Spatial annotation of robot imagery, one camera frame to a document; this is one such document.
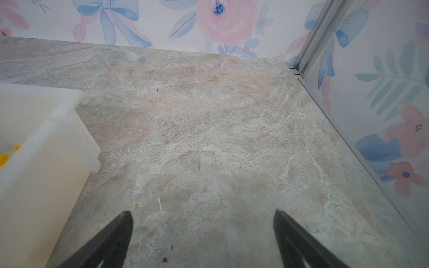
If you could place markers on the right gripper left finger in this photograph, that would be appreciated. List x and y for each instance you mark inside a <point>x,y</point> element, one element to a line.
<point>108,248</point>

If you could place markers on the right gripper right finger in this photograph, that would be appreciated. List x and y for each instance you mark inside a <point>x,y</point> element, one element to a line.
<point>298,248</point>

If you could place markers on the yellow long lego brick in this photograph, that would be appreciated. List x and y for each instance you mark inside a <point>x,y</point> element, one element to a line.
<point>4,158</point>

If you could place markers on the right aluminium corner post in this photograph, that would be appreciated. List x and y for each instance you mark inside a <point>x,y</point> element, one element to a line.
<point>327,21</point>

